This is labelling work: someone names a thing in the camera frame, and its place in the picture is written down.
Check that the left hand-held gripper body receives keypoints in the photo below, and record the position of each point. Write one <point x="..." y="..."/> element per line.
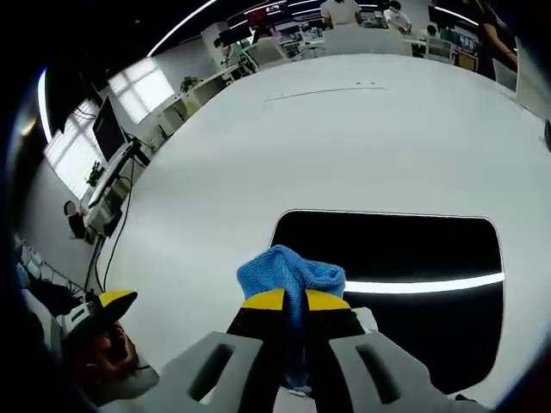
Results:
<point x="77" y="317"/>

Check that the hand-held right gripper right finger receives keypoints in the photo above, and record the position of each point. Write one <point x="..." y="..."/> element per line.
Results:
<point x="370" y="361"/>

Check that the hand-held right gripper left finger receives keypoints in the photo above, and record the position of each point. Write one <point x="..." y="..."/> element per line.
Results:
<point x="224" y="357"/>

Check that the blue cleaning cloth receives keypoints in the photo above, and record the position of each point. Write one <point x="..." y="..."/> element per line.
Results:
<point x="292" y="271"/>

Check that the person's left hand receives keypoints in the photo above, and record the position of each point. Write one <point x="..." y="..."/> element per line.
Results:
<point x="105" y="350"/>

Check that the dark round stool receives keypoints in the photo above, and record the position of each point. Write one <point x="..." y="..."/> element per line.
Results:
<point x="75" y="217"/>

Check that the side desk with monitor stand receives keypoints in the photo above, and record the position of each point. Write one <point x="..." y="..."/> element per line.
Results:
<point x="116" y="172"/>

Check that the leafy green plant by window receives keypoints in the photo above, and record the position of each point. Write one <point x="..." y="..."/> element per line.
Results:
<point x="94" y="173"/>

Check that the black computer monitor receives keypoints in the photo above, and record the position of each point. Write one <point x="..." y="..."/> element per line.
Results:
<point x="108" y="129"/>

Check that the white window blinds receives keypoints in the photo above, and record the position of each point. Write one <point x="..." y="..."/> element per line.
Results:
<point x="133" y="92"/>

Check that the small green potted plant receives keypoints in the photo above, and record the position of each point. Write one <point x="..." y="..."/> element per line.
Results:
<point x="188" y="84"/>

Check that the curved ceiling light strip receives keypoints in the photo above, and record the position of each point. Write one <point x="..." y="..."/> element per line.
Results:
<point x="181" y="28"/>

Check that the white office chair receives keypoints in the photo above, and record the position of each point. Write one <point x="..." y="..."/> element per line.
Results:
<point x="269" y="52"/>

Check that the white low partition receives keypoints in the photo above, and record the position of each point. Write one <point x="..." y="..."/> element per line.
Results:
<point x="366" y="42"/>

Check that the red wall screen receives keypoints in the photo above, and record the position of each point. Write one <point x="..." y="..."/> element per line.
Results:
<point x="263" y="15"/>

